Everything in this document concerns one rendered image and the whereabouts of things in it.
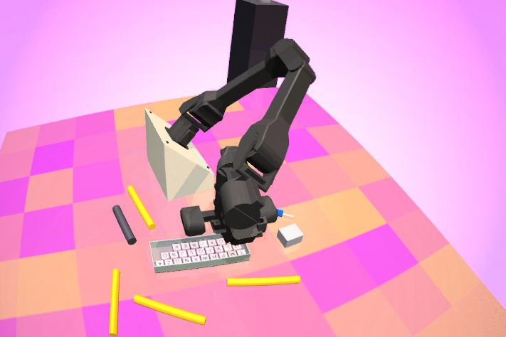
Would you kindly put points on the blue stylus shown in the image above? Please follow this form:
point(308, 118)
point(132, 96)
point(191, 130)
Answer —
point(280, 213)

